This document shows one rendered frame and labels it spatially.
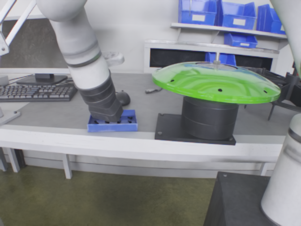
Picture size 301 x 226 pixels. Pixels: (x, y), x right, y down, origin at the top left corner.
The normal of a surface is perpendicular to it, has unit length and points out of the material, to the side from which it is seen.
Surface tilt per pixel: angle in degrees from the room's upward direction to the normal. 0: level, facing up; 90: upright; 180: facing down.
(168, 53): 90
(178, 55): 90
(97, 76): 102
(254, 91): 25
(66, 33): 41
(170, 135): 0
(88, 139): 90
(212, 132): 90
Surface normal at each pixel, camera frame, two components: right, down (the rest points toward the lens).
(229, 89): -0.01, -0.69
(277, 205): -0.88, 0.14
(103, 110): -0.36, 0.69
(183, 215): 0.04, -0.92
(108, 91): 0.84, 0.32
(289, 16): -0.47, 0.82
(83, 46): 0.61, 0.50
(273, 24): -0.04, 0.52
